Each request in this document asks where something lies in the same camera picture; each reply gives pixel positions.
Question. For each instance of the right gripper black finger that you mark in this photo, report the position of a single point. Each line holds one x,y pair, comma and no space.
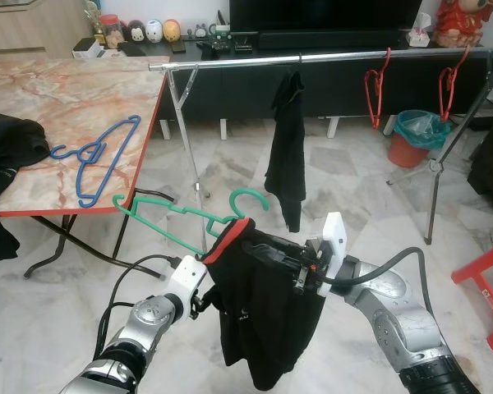
279,255

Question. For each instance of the black garment red stripe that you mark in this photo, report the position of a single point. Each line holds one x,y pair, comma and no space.
263,320

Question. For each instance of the green plastic clothes hanger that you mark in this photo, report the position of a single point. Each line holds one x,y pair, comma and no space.
181,215

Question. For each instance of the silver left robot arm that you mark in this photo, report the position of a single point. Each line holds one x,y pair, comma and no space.
131,328

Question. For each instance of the blue plastic clothes hanger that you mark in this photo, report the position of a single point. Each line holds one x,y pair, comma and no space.
115,160

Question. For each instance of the black polo shirt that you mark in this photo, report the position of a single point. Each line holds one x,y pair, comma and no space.
287,156

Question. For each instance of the red plastic waste bin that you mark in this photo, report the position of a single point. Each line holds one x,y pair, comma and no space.
407,154

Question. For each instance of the long black tv cabinet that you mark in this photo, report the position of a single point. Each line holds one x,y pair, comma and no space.
230,94

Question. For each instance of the green plastic bin liner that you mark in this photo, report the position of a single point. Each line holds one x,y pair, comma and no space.
427,131

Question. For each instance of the red plastic stool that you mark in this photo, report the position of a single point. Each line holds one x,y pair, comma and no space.
489,271

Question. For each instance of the silver steel clothes rack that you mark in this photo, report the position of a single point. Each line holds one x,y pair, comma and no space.
230,61

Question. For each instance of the black remote controls holder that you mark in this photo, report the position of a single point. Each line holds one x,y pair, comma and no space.
226,43

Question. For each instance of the black soundbar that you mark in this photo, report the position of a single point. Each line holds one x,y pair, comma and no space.
337,39

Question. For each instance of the green white cup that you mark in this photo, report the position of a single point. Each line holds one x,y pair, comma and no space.
221,33

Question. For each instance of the small grey animal figure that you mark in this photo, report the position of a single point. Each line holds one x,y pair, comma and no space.
199,33

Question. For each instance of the black clothes pile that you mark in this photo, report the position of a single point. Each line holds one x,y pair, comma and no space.
8,156

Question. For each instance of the black flat television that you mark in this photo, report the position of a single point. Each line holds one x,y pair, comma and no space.
324,15

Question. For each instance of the yellow red round plush toy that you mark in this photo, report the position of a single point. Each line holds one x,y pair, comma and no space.
172,30

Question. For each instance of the white tissue box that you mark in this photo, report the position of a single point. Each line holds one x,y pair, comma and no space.
419,37

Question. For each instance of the white blue round plush toy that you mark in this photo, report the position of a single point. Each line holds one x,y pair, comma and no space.
154,31

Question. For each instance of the black white round plush toy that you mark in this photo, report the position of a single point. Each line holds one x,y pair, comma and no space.
136,33

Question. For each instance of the red gold figurine statue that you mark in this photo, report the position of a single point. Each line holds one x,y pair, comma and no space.
460,23

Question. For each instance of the gold blue trophy ornament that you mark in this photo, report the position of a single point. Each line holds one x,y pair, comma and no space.
94,20

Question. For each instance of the light wooden sideboard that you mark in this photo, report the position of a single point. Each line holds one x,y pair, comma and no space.
33,33

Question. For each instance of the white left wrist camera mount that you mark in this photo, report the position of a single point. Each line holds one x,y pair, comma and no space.
185,283

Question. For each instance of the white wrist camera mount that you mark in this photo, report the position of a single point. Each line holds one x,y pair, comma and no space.
185,283
333,238

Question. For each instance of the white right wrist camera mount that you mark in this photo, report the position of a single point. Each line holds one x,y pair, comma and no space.
333,238

